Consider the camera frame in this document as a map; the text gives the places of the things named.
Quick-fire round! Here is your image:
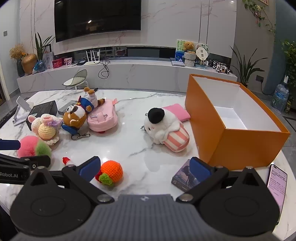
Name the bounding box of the white router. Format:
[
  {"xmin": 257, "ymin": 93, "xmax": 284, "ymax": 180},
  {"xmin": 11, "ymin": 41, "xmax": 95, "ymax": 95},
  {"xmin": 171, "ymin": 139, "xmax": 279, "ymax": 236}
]
[{"xmin": 83, "ymin": 49, "xmax": 100, "ymax": 66}]

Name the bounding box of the black product box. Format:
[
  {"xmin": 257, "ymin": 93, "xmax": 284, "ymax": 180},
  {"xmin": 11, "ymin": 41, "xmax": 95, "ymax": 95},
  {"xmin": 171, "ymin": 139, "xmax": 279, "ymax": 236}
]
[{"xmin": 25, "ymin": 100, "xmax": 58, "ymax": 131}]

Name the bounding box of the white crochet bunny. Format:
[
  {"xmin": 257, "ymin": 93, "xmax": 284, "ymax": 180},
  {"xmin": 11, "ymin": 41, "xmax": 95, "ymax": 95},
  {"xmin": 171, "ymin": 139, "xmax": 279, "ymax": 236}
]
[{"xmin": 28, "ymin": 113, "xmax": 63, "ymax": 146}]

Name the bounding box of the small white chair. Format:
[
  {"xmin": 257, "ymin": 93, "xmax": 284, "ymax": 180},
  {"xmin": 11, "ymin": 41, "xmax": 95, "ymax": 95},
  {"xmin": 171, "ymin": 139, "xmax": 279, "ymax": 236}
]
[{"xmin": 62, "ymin": 69, "xmax": 89, "ymax": 90}]

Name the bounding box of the small red-capped white bottle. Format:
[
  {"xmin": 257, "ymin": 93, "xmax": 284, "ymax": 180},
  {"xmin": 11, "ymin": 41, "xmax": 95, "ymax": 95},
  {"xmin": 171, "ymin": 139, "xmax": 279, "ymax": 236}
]
[{"xmin": 62, "ymin": 157, "xmax": 77, "ymax": 167}]

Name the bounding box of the white plush with striped cup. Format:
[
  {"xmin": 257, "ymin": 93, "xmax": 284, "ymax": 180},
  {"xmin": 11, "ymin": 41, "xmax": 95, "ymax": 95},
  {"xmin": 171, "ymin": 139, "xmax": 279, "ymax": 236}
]
[{"xmin": 141, "ymin": 107, "xmax": 190, "ymax": 153}]

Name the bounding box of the pink and green pompom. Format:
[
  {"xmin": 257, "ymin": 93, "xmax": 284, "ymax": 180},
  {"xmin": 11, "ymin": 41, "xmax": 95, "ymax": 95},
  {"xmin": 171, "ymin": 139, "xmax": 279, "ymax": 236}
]
[{"xmin": 17, "ymin": 136, "xmax": 52, "ymax": 159}]

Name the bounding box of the wall television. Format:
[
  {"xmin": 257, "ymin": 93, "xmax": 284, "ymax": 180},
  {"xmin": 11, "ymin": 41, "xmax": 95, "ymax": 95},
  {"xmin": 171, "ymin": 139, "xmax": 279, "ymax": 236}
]
[{"xmin": 54, "ymin": 0, "xmax": 141, "ymax": 43}]

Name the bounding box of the dark card deck box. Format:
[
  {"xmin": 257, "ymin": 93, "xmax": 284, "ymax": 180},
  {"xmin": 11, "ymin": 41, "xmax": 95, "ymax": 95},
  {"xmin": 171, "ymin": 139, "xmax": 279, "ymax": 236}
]
[{"xmin": 171, "ymin": 160, "xmax": 200, "ymax": 192}]

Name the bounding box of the pink plush backpack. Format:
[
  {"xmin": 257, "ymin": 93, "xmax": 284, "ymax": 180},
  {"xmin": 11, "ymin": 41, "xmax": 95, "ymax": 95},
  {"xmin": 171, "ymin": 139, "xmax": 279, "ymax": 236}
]
[{"xmin": 87, "ymin": 98, "xmax": 119, "ymax": 133}]

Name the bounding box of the grey flat box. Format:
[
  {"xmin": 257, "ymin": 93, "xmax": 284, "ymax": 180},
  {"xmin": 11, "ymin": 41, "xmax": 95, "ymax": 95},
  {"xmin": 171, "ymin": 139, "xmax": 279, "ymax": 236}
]
[{"xmin": 58, "ymin": 103, "xmax": 80, "ymax": 115}]

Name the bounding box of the large water bottle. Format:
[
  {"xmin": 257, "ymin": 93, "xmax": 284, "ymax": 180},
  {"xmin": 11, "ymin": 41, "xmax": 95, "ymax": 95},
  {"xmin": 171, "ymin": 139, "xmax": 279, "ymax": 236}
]
[{"xmin": 271, "ymin": 84, "xmax": 289, "ymax": 114}]

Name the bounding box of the white marble TV cabinet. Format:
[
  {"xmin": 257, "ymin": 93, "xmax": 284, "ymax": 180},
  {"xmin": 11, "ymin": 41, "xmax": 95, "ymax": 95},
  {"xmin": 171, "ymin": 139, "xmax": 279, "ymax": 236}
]
[{"xmin": 17, "ymin": 46, "xmax": 238, "ymax": 93}]

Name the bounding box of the white folding stand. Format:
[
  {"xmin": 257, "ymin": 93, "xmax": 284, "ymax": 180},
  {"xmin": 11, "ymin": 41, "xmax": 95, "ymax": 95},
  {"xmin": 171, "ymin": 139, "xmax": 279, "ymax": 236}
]
[{"xmin": 13, "ymin": 96, "xmax": 34, "ymax": 126}]

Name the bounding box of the brown teddy bear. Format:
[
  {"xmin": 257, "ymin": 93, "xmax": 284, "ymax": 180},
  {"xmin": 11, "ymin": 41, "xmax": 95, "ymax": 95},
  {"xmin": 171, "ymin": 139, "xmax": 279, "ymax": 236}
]
[{"xmin": 184, "ymin": 41, "xmax": 196, "ymax": 54}]

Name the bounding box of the black remote control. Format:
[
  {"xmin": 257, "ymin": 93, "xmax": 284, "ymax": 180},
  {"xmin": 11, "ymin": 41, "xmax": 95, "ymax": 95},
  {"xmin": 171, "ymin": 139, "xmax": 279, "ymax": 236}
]
[{"xmin": 0, "ymin": 105, "xmax": 19, "ymax": 128}]

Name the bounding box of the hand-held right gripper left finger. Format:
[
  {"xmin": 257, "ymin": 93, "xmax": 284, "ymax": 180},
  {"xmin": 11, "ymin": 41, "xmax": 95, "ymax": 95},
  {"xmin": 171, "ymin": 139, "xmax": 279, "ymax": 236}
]
[{"xmin": 24, "ymin": 156, "xmax": 115, "ymax": 204}]

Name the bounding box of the orange crochet tangerine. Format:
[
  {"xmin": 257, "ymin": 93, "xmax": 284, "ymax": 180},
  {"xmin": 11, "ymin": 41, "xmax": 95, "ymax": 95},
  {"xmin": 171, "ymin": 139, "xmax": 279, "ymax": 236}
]
[{"xmin": 95, "ymin": 160, "xmax": 123, "ymax": 186}]

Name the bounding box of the gold vase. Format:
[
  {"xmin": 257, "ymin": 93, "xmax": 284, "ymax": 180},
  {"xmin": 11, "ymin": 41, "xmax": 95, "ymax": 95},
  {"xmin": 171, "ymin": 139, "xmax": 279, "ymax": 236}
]
[{"xmin": 21, "ymin": 53, "xmax": 38, "ymax": 75}]

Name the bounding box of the orange cardboard box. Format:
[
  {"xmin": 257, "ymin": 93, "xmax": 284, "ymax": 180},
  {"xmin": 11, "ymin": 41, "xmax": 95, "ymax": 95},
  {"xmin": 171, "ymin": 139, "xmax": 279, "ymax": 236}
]
[{"xmin": 184, "ymin": 74, "xmax": 290, "ymax": 171}]

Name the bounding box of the black cable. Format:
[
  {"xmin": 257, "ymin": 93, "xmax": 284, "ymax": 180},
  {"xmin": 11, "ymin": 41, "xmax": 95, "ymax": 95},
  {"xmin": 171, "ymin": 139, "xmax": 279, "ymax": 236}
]
[{"xmin": 97, "ymin": 51, "xmax": 111, "ymax": 79}]

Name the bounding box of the pink card holder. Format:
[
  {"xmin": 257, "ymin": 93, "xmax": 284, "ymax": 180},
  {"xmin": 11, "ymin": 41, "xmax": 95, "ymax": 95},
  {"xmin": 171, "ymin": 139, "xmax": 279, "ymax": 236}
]
[{"xmin": 162, "ymin": 103, "xmax": 191, "ymax": 122}]

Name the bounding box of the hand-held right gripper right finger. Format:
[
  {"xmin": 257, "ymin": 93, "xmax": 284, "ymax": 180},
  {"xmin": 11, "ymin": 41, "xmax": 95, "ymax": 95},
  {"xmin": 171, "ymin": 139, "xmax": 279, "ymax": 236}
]
[{"xmin": 176, "ymin": 157, "xmax": 266, "ymax": 204}]

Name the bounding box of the smartphone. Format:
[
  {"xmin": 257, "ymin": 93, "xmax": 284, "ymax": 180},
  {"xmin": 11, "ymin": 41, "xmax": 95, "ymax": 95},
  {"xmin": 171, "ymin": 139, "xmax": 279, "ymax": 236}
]
[{"xmin": 266, "ymin": 164, "xmax": 288, "ymax": 212}]

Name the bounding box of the black and white checkered toy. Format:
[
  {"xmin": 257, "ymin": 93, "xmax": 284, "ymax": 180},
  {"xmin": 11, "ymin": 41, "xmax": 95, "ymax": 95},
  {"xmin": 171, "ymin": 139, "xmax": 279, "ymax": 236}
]
[{"xmin": 211, "ymin": 60, "xmax": 233, "ymax": 74}]

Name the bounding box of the tall leafy plant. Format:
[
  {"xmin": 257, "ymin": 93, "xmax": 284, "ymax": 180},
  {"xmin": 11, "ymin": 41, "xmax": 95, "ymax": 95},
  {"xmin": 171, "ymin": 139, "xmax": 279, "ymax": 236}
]
[{"xmin": 281, "ymin": 39, "xmax": 296, "ymax": 114}]

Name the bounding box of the hanging vine plant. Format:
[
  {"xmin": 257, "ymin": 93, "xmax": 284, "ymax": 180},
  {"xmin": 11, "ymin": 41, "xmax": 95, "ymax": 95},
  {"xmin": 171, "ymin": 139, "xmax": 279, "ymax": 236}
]
[{"xmin": 242, "ymin": 0, "xmax": 277, "ymax": 43}]

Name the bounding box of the white picture card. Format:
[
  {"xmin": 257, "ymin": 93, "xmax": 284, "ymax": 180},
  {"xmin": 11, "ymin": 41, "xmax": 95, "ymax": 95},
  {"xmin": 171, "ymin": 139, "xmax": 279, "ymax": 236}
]
[{"xmin": 43, "ymin": 51, "xmax": 54, "ymax": 69}]

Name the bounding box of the green leafy plant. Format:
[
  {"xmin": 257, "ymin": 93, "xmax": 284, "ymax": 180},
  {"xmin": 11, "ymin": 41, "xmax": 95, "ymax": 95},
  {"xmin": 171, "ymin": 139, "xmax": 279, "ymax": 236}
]
[{"xmin": 34, "ymin": 32, "xmax": 55, "ymax": 61}]

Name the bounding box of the round white fan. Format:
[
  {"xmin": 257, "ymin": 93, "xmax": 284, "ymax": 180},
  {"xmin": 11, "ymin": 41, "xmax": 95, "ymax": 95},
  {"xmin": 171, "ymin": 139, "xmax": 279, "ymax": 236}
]
[{"xmin": 195, "ymin": 45, "xmax": 210, "ymax": 65}]

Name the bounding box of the green picture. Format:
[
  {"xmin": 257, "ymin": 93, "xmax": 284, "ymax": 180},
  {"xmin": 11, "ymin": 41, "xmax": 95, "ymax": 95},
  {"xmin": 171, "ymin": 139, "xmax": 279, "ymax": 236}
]
[{"xmin": 176, "ymin": 39, "xmax": 192, "ymax": 52}]

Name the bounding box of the dried flower bunch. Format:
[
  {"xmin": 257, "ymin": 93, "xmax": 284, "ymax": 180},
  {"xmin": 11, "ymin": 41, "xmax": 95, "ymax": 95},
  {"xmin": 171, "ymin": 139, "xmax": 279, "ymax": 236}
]
[{"xmin": 9, "ymin": 44, "xmax": 27, "ymax": 77}]

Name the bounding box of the brown bear plush keychain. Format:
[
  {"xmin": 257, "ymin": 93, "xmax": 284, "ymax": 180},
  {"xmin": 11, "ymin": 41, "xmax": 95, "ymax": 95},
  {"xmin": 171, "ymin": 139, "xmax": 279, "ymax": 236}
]
[{"xmin": 61, "ymin": 87, "xmax": 105, "ymax": 141}]

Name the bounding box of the potted plant in black pot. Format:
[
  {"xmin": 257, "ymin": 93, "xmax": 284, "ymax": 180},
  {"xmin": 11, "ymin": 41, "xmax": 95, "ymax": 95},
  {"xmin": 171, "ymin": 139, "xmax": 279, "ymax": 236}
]
[{"xmin": 228, "ymin": 45, "xmax": 265, "ymax": 87}]

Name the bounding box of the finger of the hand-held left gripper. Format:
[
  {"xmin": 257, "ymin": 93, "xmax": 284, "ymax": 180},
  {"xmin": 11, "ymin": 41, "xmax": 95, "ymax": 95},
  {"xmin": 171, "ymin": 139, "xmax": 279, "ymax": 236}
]
[
  {"xmin": 0, "ymin": 153, "xmax": 51, "ymax": 171},
  {"xmin": 0, "ymin": 139, "xmax": 21, "ymax": 151}
]

